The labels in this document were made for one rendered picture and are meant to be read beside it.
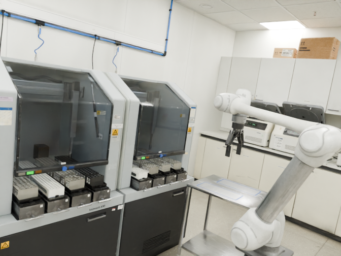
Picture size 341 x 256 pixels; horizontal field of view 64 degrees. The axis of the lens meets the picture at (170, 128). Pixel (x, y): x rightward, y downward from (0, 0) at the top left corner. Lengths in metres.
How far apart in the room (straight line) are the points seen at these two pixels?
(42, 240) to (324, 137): 1.61
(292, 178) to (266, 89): 3.13
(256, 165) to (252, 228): 2.72
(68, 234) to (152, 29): 2.61
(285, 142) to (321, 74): 1.01
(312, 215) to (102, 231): 2.77
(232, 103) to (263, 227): 0.66
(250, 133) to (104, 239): 2.73
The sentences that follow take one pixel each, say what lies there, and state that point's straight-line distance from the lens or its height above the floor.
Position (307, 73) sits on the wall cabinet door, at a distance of 4.25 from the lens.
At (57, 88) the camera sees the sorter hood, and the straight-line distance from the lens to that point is 1.87.
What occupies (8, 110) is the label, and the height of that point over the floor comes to 1.33.
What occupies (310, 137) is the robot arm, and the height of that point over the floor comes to 1.44.
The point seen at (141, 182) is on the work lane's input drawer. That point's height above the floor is 0.80.
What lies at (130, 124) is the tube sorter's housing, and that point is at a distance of 2.08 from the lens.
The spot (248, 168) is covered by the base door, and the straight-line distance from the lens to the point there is 4.25.
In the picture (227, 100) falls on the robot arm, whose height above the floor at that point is 1.54.
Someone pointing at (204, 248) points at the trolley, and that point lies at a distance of 2.51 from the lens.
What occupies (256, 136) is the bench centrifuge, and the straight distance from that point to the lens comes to 4.15.
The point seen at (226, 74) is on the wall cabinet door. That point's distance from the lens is 4.78.
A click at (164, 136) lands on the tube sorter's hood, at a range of 2.35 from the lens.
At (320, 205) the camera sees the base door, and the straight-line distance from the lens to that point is 4.00.
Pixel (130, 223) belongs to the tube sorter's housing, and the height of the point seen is 0.47.
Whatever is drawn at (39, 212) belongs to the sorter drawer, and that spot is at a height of 0.75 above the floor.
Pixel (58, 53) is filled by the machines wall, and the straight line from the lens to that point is 2.97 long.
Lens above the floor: 1.56
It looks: 8 degrees down
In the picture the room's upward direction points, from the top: 8 degrees clockwise
